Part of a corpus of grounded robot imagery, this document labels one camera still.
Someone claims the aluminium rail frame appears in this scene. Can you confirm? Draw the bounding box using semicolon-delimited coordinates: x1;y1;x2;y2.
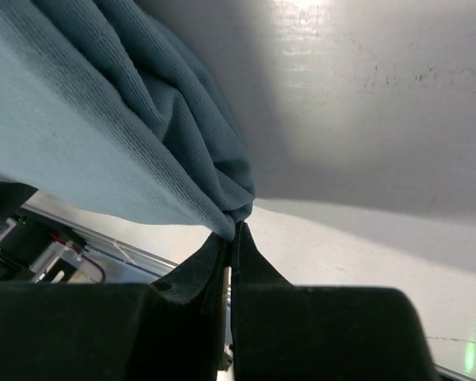
21;206;177;283

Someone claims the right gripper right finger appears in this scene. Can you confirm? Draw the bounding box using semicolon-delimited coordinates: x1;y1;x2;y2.
231;222;436;380

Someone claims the teal blue t shirt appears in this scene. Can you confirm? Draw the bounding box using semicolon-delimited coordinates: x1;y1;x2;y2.
0;1;255;240

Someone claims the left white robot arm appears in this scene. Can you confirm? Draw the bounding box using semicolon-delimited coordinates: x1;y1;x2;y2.
0;182;86;283

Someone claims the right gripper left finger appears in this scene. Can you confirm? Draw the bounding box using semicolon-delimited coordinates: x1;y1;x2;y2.
0;235;227;380

